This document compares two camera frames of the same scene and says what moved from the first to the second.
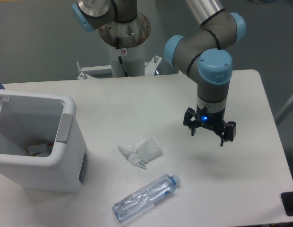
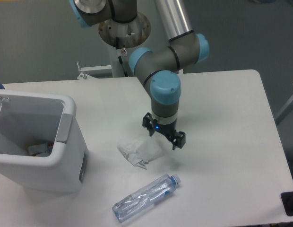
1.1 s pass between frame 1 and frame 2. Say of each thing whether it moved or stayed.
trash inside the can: stayed
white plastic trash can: stayed
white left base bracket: stayed
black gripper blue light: moved
